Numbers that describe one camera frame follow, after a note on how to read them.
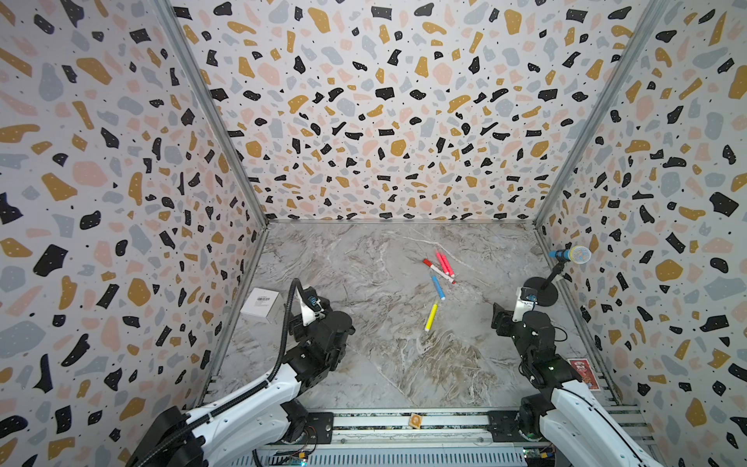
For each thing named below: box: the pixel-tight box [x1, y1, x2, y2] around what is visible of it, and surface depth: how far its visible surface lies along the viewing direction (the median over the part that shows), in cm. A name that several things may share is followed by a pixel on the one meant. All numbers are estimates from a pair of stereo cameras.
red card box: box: [567, 358, 602, 392], surface depth 84 cm
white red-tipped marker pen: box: [422, 258, 457, 285], surface depth 108 cm
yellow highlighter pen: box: [424, 303, 439, 332], surface depth 96 cm
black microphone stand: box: [522, 260, 566, 307], surface depth 102 cm
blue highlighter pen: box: [431, 275, 446, 301], surface depth 105 cm
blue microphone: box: [547, 245, 593, 265], surface depth 81 cm
